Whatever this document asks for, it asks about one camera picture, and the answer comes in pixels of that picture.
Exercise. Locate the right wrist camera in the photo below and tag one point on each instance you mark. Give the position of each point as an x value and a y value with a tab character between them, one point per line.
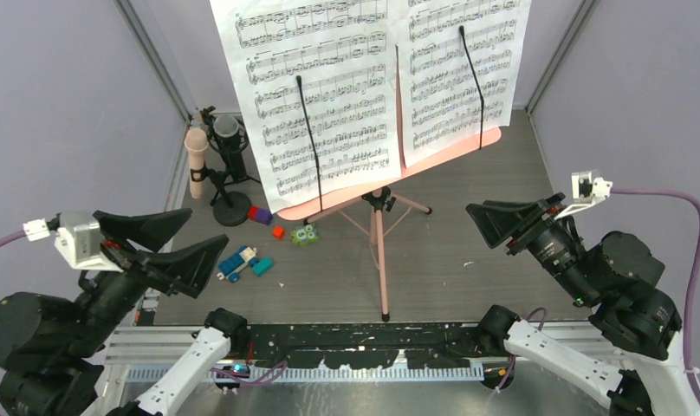
589	188

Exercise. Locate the blue toy brick car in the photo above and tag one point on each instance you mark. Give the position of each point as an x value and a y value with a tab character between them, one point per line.
229	269

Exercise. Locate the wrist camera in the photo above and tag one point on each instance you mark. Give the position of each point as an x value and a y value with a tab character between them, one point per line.
78	239
589	188

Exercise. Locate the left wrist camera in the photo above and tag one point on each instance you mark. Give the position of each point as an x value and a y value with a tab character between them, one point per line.
78	239

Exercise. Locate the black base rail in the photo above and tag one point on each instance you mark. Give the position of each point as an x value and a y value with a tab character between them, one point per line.
360	345

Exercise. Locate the black round-base microphone stand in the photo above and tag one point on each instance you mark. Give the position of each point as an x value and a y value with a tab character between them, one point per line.
229	208

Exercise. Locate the small red-orange cube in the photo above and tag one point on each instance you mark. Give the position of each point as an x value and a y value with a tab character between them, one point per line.
279	233

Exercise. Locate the pink foam microphone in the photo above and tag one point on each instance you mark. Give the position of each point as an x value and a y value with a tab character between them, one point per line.
196	144

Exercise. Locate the purple and red brick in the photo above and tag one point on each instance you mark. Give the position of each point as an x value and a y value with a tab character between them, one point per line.
260	215

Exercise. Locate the teal toy brick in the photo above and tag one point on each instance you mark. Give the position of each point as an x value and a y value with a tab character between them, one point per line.
261	266

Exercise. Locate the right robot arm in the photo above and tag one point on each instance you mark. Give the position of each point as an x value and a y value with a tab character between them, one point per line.
618	280

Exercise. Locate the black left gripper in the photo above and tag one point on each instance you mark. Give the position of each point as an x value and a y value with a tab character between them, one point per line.
191	266

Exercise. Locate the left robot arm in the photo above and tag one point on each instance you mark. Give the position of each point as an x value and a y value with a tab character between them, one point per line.
46	342

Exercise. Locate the sheet music page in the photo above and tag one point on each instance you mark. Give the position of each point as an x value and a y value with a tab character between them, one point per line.
458	64
316	87

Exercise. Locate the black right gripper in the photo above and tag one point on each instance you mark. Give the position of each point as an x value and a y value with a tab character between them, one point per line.
494	220

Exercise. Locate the green owl number block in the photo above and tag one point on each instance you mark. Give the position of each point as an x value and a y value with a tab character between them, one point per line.
304	235

